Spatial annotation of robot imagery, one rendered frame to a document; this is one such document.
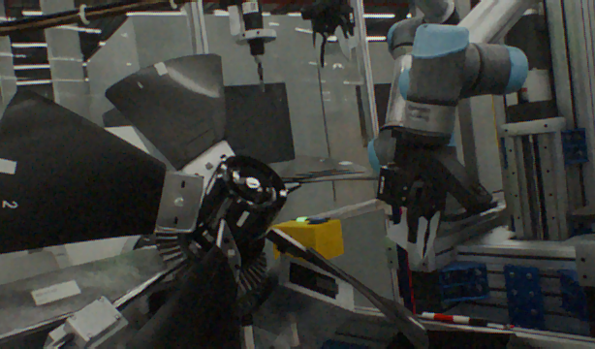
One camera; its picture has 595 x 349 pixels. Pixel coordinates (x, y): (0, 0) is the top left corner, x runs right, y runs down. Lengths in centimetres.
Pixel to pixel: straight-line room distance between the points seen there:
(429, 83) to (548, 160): 77
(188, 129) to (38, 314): 38
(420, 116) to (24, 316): 59
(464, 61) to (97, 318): 60
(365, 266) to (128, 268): 153
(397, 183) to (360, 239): 142
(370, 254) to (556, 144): 104
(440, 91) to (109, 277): 54
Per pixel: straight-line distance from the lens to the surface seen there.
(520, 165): 158
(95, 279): 85
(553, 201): 154
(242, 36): 94
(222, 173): 83
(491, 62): 86
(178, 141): 98
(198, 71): 106
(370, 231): 232
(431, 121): 81
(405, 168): 86
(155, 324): 64
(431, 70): 80
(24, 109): 83
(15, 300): 82
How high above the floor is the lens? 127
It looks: 3 degrees down
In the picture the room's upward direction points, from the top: 8 degrees counter-clockwise
